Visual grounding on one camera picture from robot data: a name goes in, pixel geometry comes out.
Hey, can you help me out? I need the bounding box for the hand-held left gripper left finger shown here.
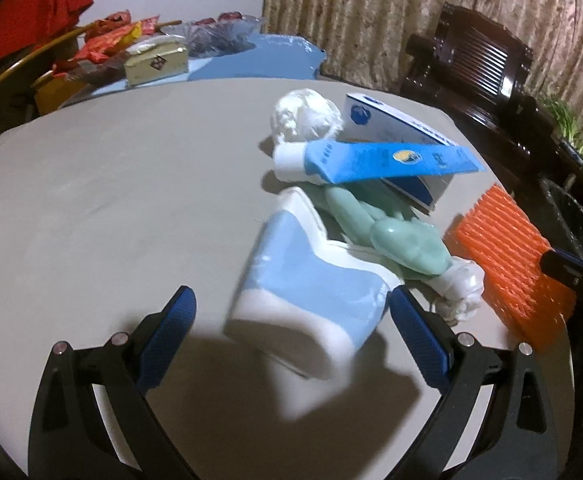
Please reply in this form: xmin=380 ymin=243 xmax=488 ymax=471
xmin=28 ymin=285 xmax=197 ymax=480

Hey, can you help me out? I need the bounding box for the potted green plant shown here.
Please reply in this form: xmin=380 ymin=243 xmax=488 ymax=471
xmin=541 ymin=95 xmax=583 ymax=186

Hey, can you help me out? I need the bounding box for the green and white plastic bottle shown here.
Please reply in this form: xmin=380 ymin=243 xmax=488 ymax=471
xmin=304 ymin=180 xmax=452 ymax=277

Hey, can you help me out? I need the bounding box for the blue tablecloth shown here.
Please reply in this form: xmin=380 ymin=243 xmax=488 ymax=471
xmin=62 ymin=34 xmax=327 ymax=106

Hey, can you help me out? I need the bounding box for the beige patterned curtain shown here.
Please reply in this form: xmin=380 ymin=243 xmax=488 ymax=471
xmin=262 ymin=0 xmax=583 ymax=126

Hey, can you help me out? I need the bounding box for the red plastic bag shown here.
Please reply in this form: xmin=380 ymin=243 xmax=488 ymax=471
xmin=92 ymin=10 xmax=133 ymax=32

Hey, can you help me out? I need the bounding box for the yellow snack packet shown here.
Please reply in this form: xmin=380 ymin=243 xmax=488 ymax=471
xmin=129 ymin=17 xmax=160 ymax=41

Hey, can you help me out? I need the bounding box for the orange corrugated sheet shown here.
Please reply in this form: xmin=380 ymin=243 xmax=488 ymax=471
xmin=444 ymin=184 xmax=575 ymax=348

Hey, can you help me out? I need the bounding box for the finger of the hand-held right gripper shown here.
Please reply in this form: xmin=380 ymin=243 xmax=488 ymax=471
xmin=541 ymin=247 xmax=583 ymax=293

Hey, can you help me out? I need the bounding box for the red patterned snack packet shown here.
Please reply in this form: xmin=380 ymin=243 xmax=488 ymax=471
xmin=74 ymin=25 xmax=137 ymax=63

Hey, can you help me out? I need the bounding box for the bin with black plastic bag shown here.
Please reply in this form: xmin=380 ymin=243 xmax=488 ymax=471
xmin=539 ymin=177 xmax=583 ymax=271

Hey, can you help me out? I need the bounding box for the small red snack packet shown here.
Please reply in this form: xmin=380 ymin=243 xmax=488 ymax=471
xmin=54 ymin=57 xmax=92 ymax=79

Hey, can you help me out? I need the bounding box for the blue toothpaste tube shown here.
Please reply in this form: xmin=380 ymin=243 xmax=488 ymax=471
xmin=273 ymin=140 xmax=486 ymax=184

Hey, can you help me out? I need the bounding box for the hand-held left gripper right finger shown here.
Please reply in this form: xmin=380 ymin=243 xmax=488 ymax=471
xmin=390 ymin=284 xmax=558 ymax=480

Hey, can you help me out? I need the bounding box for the blue and white packet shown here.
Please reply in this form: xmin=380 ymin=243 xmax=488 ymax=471
xmin=223 ymin=187 xmax=402 ymax=381

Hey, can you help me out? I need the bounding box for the white tissue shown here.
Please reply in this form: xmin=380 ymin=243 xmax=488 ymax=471
xmin=270 ymin=88 xmax=345 ymax=148
xmin=431 ymin=255 xmax=486 ymax=328

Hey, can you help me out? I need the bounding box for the dark wooden armchair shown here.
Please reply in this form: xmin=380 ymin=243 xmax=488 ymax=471
xmin=396 ymin=2 xmax=535 ymax=128

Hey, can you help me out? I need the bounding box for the red cloth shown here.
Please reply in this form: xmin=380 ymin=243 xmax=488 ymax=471
xmin=0 ymin=0 xmax=92 ymax=78

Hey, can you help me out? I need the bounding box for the light wooden cabinet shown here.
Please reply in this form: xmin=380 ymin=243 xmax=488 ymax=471
xmin=34 ymin=70 xmax=86 ymax=113

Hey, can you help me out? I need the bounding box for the white and blue box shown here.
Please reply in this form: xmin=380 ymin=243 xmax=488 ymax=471
xmin=341 ymin=92 xmax=465 ymax=211

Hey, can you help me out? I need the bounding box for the glass fruit bowl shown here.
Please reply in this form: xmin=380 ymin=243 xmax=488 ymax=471
xmin=179 ymin=12 xmax=267 ymax=58

